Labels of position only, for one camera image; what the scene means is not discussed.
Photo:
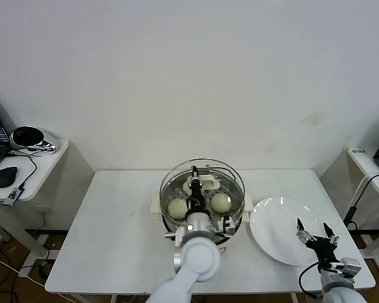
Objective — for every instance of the grey usb dongle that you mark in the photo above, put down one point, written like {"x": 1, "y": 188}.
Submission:
{"x": 13, "y": 196}

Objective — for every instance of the white side table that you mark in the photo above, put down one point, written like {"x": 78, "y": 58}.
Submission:
{"x": 44, "y": 170}
{"x": 363, "y": 164}

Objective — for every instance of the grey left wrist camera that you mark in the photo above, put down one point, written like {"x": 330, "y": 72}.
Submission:
{"x": 229, "y": 225}

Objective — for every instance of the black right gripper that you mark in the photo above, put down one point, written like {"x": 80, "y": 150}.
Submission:
{"x": 325, "y": 249}

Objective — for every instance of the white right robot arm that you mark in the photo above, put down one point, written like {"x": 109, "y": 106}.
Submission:
{"x": 338, "y": 290}

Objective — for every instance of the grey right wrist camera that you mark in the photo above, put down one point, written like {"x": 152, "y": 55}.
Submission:
{"x": 350, "y": 267}

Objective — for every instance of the chrome device with black top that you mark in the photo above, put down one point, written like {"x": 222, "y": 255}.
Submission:
{"x": 28, "y": 135}

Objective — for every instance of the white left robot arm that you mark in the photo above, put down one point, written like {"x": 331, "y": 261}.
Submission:
{"x": 197, "y": 259}

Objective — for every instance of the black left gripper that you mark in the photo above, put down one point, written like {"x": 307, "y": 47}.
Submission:
{"x": 197, "y": 202}

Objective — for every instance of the black computer mouse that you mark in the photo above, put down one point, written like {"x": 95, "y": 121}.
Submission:
{"x": 6, "y": 176}

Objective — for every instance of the stainless steel steamer basket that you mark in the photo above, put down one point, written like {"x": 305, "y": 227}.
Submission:
{"x": 249, "y": 204}

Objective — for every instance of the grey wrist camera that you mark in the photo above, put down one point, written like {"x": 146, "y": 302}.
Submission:
{"x": 229, "y": 225}
{"x": 350, "y": 267}

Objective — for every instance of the white round plate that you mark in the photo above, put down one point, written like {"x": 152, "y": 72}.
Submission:
{"x": 271, "y": 227}

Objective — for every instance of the white steamed baozi bun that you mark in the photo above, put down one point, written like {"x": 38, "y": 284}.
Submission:
{"x": 177, "y": 210}
{"x": 221, "y": 203}

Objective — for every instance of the white wall socket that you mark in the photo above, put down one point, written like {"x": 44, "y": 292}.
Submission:
{"x": 42, "y": 211}

